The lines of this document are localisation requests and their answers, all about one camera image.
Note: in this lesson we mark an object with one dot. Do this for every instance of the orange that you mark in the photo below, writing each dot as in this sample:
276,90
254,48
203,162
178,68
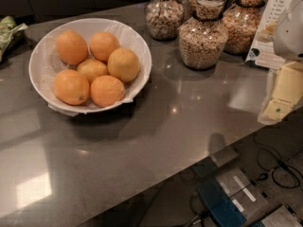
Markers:
107,90
71,47
103,44
92,69
71,87
124,64

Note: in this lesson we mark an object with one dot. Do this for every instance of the white paper bowl liner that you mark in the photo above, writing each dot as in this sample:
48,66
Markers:
126,35

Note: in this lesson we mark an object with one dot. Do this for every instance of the left glass cereal jar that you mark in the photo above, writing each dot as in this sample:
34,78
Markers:
163,18

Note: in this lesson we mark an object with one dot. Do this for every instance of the white bowl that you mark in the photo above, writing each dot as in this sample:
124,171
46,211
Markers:
44,66

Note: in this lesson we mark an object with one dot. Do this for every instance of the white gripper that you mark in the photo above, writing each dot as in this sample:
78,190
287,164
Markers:
290,38

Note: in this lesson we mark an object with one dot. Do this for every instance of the front glass cereal jar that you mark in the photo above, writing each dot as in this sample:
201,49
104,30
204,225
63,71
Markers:
203,36

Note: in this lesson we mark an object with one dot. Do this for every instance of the blue robot base part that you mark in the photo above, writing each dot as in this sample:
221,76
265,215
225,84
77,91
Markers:
233,202

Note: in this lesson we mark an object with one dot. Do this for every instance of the grey metal base plate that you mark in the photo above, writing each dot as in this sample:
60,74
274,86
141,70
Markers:
281,216

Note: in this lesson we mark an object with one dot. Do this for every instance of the white allergen info card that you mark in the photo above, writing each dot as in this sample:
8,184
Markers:
261,53

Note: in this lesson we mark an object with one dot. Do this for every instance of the right glass cereal jar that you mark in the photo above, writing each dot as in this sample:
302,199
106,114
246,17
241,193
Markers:
241,20

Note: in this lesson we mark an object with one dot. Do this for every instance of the green snack packet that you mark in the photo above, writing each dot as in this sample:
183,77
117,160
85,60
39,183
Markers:
10,34

